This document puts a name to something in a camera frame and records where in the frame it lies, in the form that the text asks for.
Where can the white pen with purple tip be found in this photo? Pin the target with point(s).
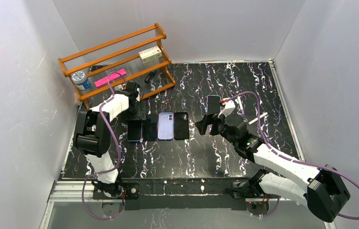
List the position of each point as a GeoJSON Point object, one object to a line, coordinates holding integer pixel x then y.
{"type": "Point", "coordinates": [240, 105]}

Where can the white small box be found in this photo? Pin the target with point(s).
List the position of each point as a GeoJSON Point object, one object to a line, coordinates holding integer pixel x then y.
{"type": "Point", "coordinates": [150, 54]}

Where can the black phone case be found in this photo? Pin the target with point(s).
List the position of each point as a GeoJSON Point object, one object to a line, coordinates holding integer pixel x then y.
{"type": "Point", "coordinates": [181, 125]}

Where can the dark marker pen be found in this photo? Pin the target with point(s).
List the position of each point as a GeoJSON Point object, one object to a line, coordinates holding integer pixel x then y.
{"type": "Point", "coordinates": [150, 76]}

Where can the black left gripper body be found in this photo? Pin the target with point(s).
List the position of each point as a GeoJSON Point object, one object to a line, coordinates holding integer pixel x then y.
{"type": "Point", "coordinates": [136, 114]}

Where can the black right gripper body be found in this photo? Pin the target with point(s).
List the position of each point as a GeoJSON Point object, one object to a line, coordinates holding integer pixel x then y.
{"type": "Point", "coordinates": [211, 125]}

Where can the light blue phone case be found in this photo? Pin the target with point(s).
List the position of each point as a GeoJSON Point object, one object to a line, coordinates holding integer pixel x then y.
{"type": "Point", "coordinates": [207, 104]}

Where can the blue white jar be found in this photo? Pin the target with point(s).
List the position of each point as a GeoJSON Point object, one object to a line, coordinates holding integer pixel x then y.
{"type": "Point", "coordinates": [80, 80]}

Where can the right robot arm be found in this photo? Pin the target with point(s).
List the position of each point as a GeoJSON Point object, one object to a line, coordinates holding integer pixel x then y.
{"type": "Point", "coordinates": [320, 189]}

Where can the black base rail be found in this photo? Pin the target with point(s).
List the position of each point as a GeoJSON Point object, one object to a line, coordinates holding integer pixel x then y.
{"type": "Point", "coordinates": [192, 193]}

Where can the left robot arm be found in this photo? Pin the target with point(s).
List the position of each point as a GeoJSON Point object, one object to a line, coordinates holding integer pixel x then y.
{"type": "Point", "coordinates": [93, 132]}

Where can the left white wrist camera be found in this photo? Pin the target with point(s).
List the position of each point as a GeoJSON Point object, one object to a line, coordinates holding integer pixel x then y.
{"type": "Point", "coordinates": [137, 93]}

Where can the lavender phone case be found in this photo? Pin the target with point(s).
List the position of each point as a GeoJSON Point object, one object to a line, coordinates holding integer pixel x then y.
{"type": "Point", "coordinates": [165, 126]}

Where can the pink flat bar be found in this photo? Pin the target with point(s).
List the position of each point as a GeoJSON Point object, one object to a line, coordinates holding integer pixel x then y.
{"type": "Point", "coordinates": [112, 76]}

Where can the white marker pen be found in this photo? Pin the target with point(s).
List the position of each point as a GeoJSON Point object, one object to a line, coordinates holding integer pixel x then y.
{"type": "Point", "coordinates": [263, 115]}

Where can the orange wooden shelf rack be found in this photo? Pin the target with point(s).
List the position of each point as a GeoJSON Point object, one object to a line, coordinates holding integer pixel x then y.
{"type": "Point", "coordinates": [122, 53]}

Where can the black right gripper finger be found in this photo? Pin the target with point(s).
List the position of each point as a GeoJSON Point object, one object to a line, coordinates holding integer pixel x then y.
{"type": "Point", "coordinates": [218, 126]}
{"type": "Point", "coordinates": [203, 124]}

